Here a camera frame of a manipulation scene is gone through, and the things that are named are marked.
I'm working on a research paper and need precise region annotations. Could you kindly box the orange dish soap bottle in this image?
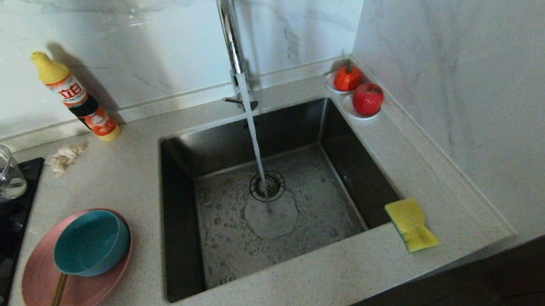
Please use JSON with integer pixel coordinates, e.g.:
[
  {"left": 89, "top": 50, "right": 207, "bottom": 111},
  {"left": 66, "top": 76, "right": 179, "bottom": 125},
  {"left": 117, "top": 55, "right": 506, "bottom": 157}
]
[{"left": 31, "top": 45, "right": 122, "bottom": 147}]

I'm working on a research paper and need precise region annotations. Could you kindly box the yellow green sponge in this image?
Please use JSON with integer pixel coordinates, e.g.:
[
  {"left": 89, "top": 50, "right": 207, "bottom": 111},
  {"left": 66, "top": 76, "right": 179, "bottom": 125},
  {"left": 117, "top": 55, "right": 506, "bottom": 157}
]
[{"left": 384, "top": 197, "right": 441, "bottom": 255}]

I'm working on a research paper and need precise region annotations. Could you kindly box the stainless steel sink basin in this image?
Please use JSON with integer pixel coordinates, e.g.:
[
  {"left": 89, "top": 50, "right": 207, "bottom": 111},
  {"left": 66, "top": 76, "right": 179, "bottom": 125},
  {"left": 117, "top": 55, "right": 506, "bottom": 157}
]
[{"left": 152, "top": 92, "right": 408, "bottom": 304}]

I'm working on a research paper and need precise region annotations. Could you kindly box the pink plate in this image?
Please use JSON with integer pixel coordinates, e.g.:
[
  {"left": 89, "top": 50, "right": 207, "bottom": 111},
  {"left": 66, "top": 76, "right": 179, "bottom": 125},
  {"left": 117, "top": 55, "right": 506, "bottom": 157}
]
[{"left": 15, "top": 206, "right": 137, "bottom": 306}]

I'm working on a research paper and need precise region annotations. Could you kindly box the teal bowl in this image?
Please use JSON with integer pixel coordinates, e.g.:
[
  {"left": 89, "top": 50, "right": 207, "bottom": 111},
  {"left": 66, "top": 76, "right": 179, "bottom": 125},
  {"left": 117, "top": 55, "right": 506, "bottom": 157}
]
[{"left": 49, "top": 209, "right": 133, "bottom": 280}]

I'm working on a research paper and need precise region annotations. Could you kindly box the crumpled paper scrap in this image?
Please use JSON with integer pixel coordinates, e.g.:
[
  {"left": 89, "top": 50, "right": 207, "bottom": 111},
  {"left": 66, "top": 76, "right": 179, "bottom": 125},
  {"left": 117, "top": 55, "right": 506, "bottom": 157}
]
[{"left": 44, "top": 139, "right": 91, "bottom": 179}]

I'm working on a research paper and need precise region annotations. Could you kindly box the round metal drain strainer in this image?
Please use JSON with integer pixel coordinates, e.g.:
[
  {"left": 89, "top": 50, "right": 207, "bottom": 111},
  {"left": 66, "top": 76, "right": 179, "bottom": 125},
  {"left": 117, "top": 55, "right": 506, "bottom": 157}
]
[{"left": 248, "top": 169, "right": 287, "bottom": 204}]

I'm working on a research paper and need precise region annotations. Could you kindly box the running water stream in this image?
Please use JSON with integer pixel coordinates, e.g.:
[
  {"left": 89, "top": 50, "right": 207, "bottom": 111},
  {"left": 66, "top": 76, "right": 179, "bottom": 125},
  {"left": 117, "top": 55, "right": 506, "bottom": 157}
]
[{"left": 237, "top": 70, "right": 273, "bottom": 217}]

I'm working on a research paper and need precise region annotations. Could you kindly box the chrome faucet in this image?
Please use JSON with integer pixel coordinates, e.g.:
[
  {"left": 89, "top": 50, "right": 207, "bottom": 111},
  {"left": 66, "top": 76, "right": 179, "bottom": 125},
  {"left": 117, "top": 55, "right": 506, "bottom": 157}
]
[{"left": 211, "top": 0, "right": 260, "bottom": 114}]

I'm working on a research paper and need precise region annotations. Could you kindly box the red tomato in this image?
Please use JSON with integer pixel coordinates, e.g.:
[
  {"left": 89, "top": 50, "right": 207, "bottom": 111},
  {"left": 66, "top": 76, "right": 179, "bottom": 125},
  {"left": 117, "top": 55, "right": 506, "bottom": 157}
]
[{"left": 333, "top": 61, "right": 364, "bottom": 92}]

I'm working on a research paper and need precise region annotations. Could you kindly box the red apple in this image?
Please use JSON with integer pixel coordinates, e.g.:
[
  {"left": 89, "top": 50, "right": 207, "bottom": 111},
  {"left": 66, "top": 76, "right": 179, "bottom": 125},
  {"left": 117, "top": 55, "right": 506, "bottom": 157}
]
[{"left": 351, "top": 81, "right": 386, "bottom": 117}]

